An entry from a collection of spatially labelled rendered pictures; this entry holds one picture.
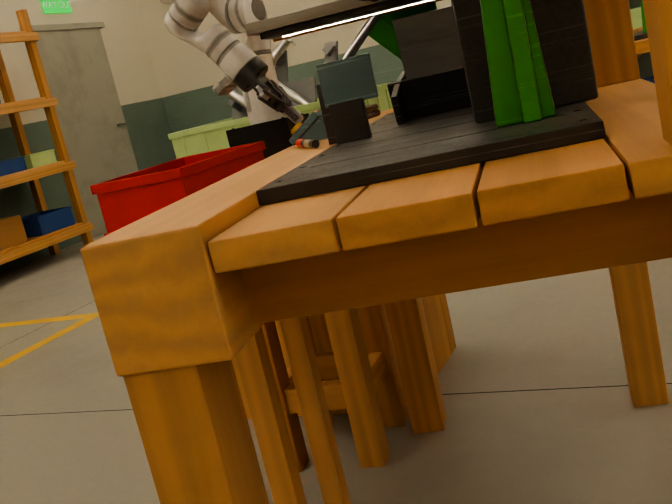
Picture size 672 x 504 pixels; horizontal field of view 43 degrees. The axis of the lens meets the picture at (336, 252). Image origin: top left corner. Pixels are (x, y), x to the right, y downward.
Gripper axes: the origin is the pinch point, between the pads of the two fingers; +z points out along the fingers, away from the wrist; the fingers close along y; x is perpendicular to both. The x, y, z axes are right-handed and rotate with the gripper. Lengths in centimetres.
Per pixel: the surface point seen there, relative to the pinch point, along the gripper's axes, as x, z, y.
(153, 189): 20.5, -6.4, -32.0
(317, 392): 41, 45, -5
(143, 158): 336, -195, 726
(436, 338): 45, 72, 94
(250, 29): -14.5, -9.8, -36.7
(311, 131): -2.3, 5.9, -9.2
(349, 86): -17.7, 7.9, -30.2
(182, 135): 49, -33, 78
